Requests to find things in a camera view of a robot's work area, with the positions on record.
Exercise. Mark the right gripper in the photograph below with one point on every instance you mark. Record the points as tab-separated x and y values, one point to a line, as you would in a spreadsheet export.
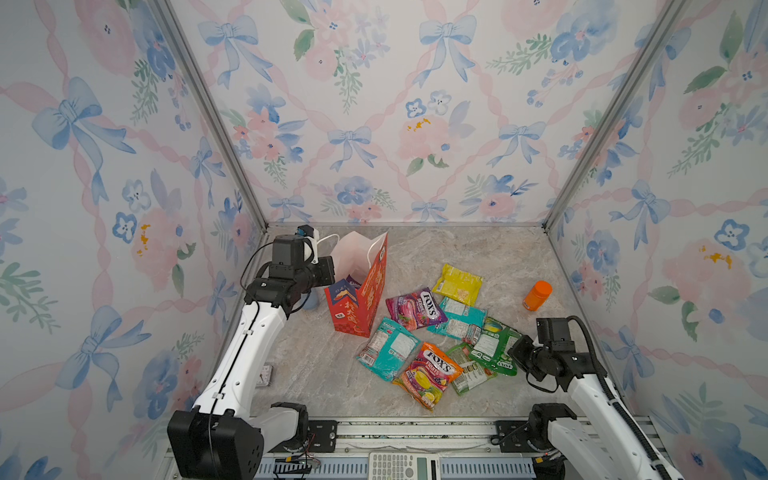
516	352

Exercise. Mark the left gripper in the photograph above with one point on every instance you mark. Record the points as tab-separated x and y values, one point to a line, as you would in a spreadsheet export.
326	265

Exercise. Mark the red paper gift bag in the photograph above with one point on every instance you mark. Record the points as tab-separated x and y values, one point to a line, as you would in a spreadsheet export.
360	265

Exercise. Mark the orange Fox's fruits candy bag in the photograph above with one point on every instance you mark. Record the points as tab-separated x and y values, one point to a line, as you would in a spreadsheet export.
428	375

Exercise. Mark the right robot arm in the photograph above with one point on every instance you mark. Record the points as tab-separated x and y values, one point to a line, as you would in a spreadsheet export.
622	450

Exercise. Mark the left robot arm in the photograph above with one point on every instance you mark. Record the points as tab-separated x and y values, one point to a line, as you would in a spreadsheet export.
218	438

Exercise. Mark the light green snack bag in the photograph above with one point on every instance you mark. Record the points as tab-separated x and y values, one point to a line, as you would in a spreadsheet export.
473	373

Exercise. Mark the teal candy bag right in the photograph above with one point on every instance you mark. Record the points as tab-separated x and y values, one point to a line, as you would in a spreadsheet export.
463	323

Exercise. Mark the yellow chips snack bag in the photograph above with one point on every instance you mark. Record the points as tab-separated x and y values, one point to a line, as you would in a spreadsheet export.
458	285

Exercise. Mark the teal Fox's candy bag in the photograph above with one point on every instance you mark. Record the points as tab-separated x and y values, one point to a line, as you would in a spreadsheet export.
388	349

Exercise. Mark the orange plastic bottle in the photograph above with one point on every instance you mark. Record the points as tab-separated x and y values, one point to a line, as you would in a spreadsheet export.
537	296

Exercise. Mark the small square clock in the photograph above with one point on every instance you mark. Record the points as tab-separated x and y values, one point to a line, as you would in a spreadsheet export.
265	376

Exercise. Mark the grey calculator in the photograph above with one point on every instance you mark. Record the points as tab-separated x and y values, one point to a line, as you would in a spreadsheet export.
403	466

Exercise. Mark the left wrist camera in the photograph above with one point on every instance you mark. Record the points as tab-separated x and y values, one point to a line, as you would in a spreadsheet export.
310	241

